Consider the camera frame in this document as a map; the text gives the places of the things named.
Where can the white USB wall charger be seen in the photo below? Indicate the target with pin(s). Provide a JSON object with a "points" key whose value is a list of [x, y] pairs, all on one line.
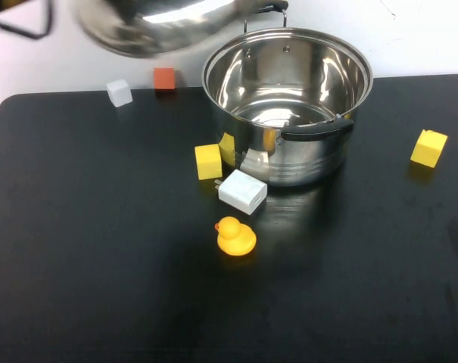
{"points": [[242, 191]]}

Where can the white cube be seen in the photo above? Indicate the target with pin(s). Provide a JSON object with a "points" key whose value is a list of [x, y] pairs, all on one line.
{"points": [[119, 92]]}

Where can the orange cube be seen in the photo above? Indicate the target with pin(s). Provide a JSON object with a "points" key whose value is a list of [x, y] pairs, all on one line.
{"points": [[164, 79]]}

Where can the stainless steel pot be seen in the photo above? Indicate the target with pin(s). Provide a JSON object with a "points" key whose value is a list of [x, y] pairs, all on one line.
{"points": [[289, 159]]}

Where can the yellow rubber duck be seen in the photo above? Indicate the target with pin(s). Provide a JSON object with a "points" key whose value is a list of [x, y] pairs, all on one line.
{"points": [[236, 238]]}

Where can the steel lid with black knob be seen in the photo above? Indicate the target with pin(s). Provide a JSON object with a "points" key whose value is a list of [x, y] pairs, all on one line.
{"points": [[168, 26]]}

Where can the yellow cube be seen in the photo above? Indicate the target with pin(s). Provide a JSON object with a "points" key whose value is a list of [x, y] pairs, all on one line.
{"points": [[208, 162], [428, 149]]}

